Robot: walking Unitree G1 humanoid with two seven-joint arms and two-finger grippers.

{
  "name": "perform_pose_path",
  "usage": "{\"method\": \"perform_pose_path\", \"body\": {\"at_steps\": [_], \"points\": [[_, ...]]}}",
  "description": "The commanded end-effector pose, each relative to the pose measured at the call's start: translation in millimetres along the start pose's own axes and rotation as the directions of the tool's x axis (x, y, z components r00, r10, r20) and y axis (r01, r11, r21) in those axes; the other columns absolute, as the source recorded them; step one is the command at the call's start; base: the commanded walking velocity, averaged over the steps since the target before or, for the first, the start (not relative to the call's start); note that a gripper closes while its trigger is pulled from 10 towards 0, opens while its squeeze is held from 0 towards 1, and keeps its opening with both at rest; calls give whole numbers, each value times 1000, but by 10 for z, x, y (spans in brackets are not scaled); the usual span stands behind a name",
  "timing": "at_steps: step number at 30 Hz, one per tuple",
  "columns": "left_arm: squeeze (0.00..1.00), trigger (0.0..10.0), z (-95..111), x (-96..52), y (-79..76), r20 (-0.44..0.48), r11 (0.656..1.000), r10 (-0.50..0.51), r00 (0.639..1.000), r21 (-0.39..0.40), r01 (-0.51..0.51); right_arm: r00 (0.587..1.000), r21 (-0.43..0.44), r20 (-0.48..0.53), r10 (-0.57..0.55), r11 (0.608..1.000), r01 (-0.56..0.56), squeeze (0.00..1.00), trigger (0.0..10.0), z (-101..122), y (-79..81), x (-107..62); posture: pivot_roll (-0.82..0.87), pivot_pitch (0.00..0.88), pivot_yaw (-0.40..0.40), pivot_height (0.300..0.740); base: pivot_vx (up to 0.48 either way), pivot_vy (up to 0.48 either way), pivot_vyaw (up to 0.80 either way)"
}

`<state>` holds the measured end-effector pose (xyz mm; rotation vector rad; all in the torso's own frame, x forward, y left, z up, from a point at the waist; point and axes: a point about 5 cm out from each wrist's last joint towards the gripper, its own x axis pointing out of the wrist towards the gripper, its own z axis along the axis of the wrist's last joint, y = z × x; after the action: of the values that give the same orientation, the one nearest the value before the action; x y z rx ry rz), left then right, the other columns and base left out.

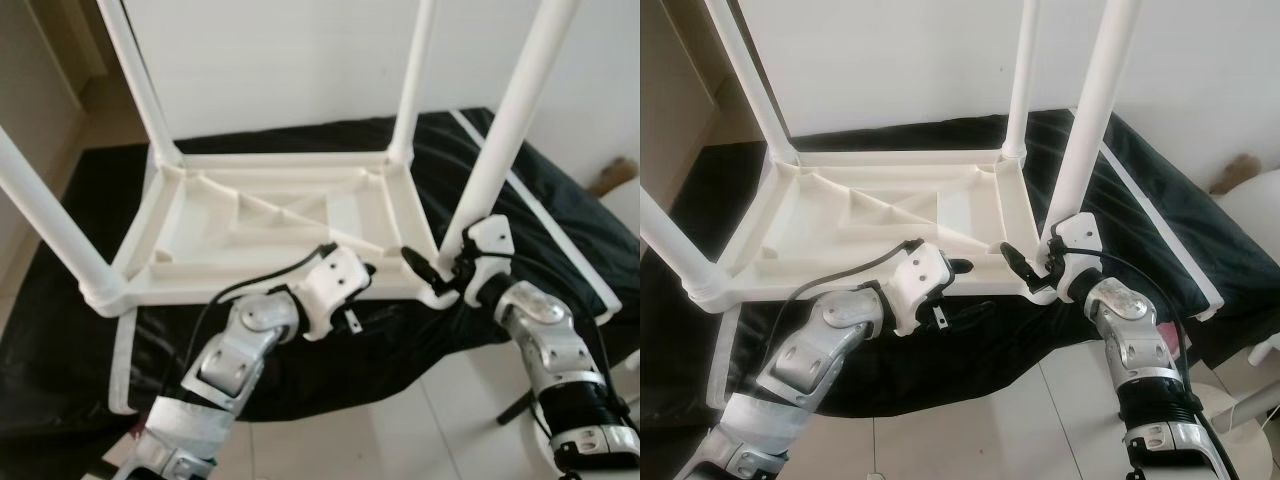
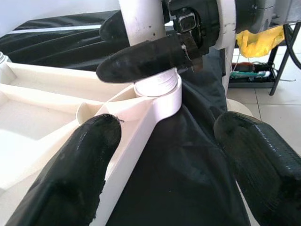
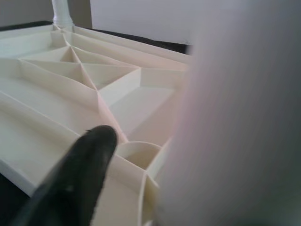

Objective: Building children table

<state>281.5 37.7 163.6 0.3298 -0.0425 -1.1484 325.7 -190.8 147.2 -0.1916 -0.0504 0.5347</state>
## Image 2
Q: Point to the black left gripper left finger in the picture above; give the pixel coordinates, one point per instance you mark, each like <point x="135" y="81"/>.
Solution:
<point x="70" y="176"/>

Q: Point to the yellow plastic bag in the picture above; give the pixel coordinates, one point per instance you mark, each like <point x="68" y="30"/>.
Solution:
<point x="254" y="44"/>

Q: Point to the white plastic table leg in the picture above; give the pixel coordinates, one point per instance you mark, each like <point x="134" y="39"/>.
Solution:
<point x="141" y="23"/>
<point x="2" y="57"/>

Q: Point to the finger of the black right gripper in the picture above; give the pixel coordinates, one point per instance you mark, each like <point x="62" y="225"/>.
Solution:
<point x="141" y="61"/>
<point x="113" y="30"/>

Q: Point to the white plastic children table top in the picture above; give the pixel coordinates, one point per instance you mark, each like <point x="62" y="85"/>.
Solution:
<point x="35" y="106"/>

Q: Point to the green white tube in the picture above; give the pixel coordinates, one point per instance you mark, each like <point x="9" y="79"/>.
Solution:
<point x="249" y="75"/>

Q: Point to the red black tool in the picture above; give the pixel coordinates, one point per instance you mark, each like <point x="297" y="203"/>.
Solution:
<point x="244" y="66"/>

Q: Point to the black low shelf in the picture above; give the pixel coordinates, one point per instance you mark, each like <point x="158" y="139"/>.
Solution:
<point x="251" y="83"/>

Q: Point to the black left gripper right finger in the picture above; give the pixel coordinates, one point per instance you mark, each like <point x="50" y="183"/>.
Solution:
<point x="258" y="169"/>

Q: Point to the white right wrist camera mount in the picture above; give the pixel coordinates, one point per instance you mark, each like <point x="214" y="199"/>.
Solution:
<point x="227" y="21"/>

